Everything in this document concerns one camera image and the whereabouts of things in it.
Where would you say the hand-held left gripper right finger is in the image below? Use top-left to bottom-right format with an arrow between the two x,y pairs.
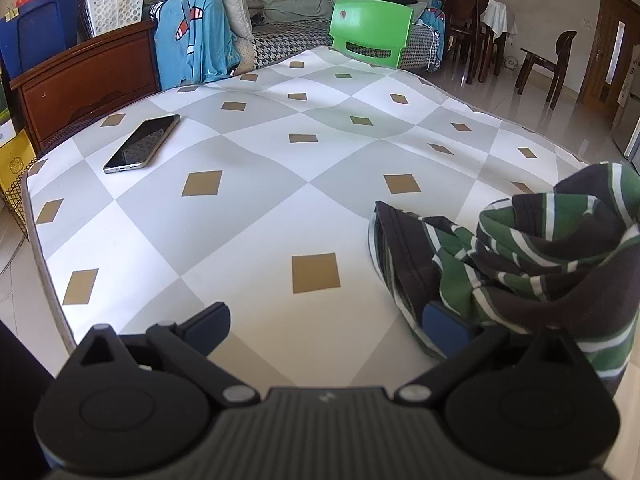
422,302 -> 596,406

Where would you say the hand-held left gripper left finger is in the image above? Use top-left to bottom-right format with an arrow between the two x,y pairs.
79,302 -> 260,407

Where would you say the green brown striped t-shirt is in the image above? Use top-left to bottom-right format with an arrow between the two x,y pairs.
369,162 -> 640,386

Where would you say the diamond patterned table cover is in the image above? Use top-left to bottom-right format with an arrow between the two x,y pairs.
22,46 -> 640,391

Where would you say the smartphone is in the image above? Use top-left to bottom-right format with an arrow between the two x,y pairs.
103,114 -> 181,175

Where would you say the yellow cardboard box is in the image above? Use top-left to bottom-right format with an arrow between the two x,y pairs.
0,127 -> 38,201

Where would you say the dotted white cushion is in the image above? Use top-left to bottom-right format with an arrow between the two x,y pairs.
235,37 -> 258,73

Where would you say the wooden side cabinet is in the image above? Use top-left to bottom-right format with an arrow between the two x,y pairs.
10,19 -> 161,156

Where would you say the light blue printed garment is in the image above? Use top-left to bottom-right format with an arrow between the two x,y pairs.
150,0 -> 241,90

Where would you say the houndstooth covered sofa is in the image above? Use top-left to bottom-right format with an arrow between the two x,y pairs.
240,0 -> 446,73

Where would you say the blue cartoon print cloth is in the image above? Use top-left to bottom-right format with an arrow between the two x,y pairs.
417,7 -> 448,71

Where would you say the green plastic chair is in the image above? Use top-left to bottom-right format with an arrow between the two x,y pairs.
329,0 -> 415,68

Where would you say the dining table with white cloth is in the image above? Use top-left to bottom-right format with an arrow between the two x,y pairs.
480,0 -> 511,78

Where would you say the wooden door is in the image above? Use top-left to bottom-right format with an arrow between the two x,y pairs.
580,0 -> 640,111

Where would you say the blue plastic bin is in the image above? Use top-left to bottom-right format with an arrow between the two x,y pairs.
0,0 -> 81,81

